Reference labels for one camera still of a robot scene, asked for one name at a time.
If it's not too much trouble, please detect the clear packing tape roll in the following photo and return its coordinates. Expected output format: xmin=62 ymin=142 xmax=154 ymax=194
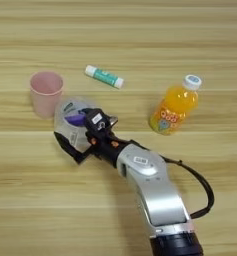
xmin=52 ymin=96 xmax=95 ymax=153

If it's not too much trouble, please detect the black box with white label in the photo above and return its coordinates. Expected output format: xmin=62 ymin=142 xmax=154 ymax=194
xmin=83 ymin=107 xmax=112 ymax=133

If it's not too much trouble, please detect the green white glue stick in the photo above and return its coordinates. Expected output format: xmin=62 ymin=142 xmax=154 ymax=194
xmin=83 ymin=64 xmax=125 ymax=90

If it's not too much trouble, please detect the pink plastic cup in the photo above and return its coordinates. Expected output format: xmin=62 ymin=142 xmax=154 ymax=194
xmin=28 ymin=70 xmax=65 ymax=120

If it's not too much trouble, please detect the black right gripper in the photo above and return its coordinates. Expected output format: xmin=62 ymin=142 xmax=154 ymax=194
xmin=52 ymin=114 xmax=132 ymax=168

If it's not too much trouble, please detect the orange juice bottle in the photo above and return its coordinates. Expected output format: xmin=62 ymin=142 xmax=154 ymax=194
xmin=147 ymin=73 xmax=203 ymax=136

